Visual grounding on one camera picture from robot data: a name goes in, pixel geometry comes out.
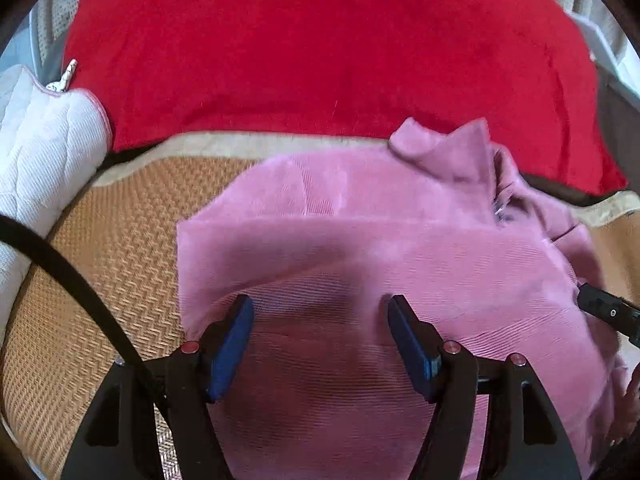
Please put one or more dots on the white quilted pillow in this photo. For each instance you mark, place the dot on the white quilted pillow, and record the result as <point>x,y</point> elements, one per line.
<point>45,160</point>

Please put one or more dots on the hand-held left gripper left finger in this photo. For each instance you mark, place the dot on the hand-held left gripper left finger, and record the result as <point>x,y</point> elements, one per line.
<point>231,345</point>

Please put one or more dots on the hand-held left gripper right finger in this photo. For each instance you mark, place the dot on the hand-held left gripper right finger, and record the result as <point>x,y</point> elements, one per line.
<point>411,347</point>

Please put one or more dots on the small white patterned tag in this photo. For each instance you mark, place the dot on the small white patterned tag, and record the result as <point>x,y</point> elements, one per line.
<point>67,72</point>

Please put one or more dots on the red blanket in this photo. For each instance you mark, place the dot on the red blanket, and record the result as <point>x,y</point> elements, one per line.
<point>300,60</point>

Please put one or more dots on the beige dotted cloth cover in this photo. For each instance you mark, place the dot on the beige dotted cloth cover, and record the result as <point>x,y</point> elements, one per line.
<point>55,20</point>

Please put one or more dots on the dark brown sheet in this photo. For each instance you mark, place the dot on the dark brown sheet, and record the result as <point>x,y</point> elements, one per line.
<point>560,190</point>

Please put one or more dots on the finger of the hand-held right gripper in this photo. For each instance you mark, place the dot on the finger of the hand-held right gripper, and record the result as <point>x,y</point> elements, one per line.
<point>607,310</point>

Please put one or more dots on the brown woven mat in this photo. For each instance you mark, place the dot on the brown woven mat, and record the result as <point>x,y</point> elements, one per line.
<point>125,240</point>

